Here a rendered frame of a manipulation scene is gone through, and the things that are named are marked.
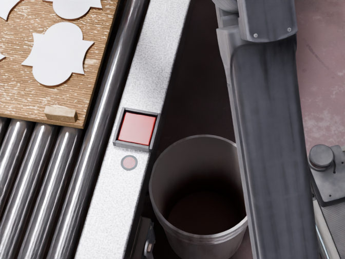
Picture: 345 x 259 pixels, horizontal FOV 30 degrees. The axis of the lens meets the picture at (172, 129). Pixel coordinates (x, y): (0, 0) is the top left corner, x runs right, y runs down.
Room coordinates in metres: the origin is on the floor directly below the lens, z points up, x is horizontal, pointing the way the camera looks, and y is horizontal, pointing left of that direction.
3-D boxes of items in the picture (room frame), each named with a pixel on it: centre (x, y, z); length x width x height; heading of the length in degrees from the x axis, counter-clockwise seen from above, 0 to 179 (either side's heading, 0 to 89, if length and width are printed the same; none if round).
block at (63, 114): (0.59, 0.20, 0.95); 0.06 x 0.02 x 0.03; 73
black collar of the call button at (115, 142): (0.55, 0.07, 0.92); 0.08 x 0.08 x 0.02; 72
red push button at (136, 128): (0.55, 0.07, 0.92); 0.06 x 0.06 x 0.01; 72
